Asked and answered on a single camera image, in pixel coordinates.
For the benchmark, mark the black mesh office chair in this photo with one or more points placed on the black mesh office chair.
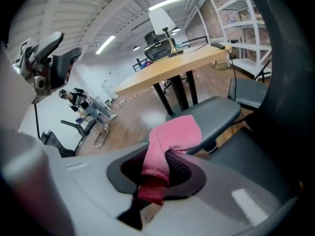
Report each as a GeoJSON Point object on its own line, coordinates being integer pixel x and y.
{"type": "Point", "coordinates": [153, 47]}

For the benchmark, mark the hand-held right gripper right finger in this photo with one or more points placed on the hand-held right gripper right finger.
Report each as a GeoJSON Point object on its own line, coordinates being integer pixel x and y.
{"type": "Point", "coordinates": [221, 205]}

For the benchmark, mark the white shade table lamp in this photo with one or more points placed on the white shade table lamp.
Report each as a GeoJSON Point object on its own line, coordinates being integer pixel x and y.
{"type": "Point", "coordinates": [162, 21]}

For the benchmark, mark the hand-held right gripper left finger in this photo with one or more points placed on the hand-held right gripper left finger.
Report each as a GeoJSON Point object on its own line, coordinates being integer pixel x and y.
{"type": "Point", "coordinates": [91, 181]}

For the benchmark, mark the wooden desk with black legs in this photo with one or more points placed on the wooden desk with black legs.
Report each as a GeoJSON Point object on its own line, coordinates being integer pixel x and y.
{"type": "Point", "coordinates": [172, 65]}

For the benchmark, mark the black box on desk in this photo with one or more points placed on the black box on desk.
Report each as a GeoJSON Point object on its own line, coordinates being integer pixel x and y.
{"type": "Point", "coordinates": [217, 45]}

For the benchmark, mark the white metal shelf rack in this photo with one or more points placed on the white metal shelf rack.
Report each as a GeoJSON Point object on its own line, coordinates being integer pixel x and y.
{"type": "Point", "coordinates": [241, 26]}

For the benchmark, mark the cardboard box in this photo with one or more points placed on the cardboard box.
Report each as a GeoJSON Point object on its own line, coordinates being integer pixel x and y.
{"type": "Point", "coordinates": [220, 64]}

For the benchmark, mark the long ceiling light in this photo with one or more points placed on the long ceiling light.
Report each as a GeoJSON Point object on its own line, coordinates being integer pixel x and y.
{"type": "Point", "coordinates": [166, 3]}
{"type": "Point", "coordinates": [105, 44]}

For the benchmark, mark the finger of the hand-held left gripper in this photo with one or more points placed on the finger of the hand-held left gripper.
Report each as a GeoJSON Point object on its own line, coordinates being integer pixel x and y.
{"type": "Point", "coordinates": [62, 67]}
{"type": "Point", "coordinates": [49, 45]}

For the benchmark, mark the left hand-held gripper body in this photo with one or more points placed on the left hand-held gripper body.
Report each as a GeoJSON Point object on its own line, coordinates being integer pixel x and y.
{"type": "Point", "coordinates": [37, 67]}

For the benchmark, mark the pink cloth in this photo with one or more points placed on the pink cloth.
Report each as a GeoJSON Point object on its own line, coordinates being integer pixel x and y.
{"type": "Point", "coordinates": [177, 131]}

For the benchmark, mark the black metal railing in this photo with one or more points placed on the black metal railing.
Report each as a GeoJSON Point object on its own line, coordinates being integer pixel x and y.
{"type": "Point", "coordinates": [194, 40]}

